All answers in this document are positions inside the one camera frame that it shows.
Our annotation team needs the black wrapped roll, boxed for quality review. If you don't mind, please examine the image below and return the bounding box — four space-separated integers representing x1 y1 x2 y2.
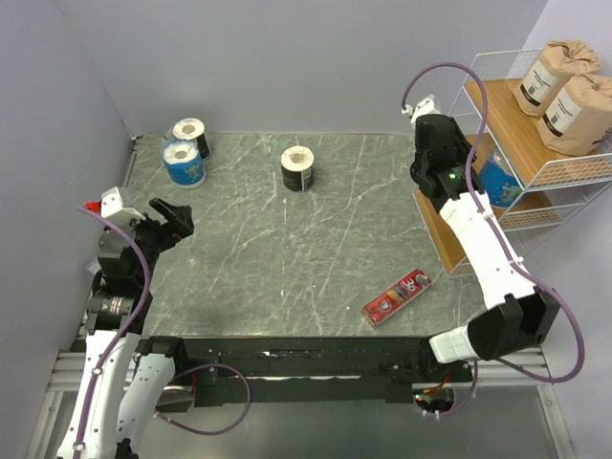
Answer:
172 118 210 161
280 145 315 192

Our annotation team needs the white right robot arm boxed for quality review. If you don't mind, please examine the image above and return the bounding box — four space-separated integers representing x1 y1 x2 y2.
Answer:
410 114 559 382

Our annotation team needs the white wire wooden shelf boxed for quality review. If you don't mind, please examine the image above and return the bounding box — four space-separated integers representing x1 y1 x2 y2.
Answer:
413 46 612 279

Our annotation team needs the brown paper roll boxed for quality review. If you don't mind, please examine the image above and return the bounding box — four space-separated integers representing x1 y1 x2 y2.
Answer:
514 39 601 118
535 74 611 157

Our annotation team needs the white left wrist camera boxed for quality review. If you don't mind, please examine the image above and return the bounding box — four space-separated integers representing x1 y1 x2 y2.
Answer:
99 186 144 226

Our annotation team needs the blue roll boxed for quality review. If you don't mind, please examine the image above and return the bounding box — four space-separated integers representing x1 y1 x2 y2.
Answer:
479 147 521 208
162 141 206 189

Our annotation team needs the black wrapped roll, centre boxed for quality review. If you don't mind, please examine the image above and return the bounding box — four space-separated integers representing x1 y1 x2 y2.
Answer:
280 145 315 192

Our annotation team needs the black wrapped roll, back left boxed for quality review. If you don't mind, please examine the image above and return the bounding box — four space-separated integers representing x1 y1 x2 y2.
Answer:
172 118 210 161

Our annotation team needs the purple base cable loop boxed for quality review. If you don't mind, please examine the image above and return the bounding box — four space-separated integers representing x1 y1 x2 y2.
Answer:
151 362 253 436

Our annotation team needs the red toothpaste box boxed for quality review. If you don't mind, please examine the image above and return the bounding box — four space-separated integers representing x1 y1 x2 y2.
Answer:
361 269 432 328

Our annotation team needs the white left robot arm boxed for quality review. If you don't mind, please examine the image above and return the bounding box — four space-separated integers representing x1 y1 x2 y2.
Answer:
55 197 194 458

